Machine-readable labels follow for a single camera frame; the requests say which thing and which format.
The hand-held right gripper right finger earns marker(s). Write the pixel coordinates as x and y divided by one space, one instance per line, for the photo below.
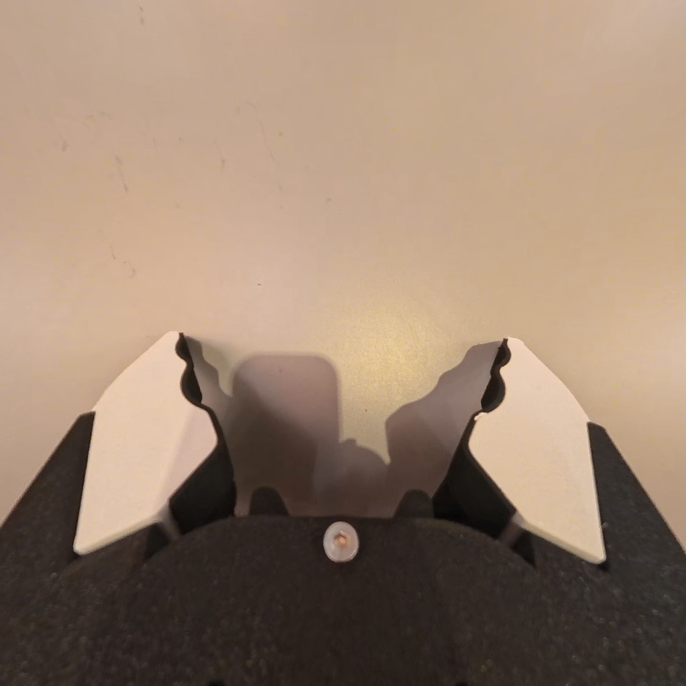
536 445

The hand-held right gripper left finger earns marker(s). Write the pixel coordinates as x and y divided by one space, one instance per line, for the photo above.
139 429

